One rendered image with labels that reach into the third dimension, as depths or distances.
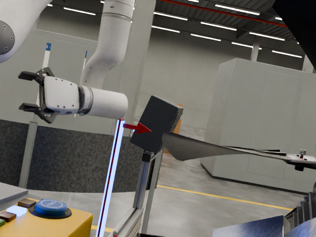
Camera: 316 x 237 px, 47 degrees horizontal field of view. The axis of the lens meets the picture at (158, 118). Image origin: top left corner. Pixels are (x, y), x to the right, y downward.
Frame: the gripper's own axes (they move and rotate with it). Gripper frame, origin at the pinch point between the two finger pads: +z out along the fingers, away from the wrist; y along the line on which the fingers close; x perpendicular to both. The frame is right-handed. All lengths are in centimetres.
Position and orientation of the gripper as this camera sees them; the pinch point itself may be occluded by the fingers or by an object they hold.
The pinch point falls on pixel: (23, 90)
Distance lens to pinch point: 102.4
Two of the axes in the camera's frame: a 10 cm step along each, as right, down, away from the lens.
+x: 6.4, -3.6, -6.8
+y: -1.6, -9.3, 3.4
